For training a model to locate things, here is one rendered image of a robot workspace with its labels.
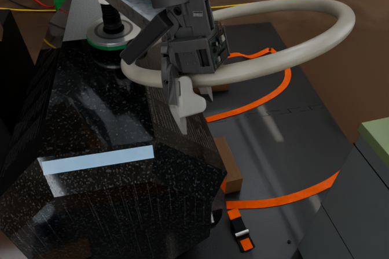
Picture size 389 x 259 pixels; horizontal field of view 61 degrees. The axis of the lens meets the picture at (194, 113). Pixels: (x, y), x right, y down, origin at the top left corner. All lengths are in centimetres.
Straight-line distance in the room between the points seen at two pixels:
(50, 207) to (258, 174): 118
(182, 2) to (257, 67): 15
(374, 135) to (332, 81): 165
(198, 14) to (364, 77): 240
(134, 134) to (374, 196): 73
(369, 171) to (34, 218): 101
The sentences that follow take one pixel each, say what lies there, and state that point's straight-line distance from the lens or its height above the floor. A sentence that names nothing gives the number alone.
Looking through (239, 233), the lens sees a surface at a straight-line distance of 169.
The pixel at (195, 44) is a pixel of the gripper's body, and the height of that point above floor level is 132.
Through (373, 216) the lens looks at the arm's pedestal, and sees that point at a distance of 116.
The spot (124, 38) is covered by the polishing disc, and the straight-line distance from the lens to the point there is 131.
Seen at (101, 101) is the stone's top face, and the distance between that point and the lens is 113.
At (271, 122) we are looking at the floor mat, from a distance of 218.
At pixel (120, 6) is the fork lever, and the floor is 110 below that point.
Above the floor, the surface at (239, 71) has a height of 127.
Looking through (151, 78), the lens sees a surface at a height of 122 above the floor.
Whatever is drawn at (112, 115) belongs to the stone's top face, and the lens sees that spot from 107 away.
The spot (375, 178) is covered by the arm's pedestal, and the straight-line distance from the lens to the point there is 109.
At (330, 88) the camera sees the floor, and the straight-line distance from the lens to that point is 259.
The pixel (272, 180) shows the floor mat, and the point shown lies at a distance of 191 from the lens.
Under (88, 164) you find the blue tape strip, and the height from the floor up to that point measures 80.
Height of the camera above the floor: 158
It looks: 46 degrees down
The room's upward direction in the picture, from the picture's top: straight up
